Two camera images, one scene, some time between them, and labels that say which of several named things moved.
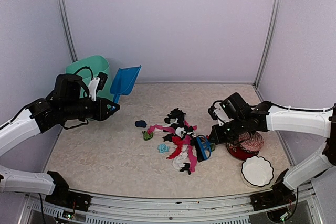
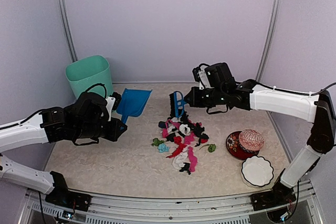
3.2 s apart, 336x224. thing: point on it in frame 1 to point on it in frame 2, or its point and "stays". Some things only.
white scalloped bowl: [256, 171] stays
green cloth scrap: [147, 136] to [156, 141]
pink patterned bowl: [252, 141] stays
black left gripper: [102, 113] to [112, 135]
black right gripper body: [226, 136] to [205, 100]
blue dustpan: [124, 81] to [133, 102]
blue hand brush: [203, 148] to [177, 104]
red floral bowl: [236, 150] stays
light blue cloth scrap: [162, 148] stays
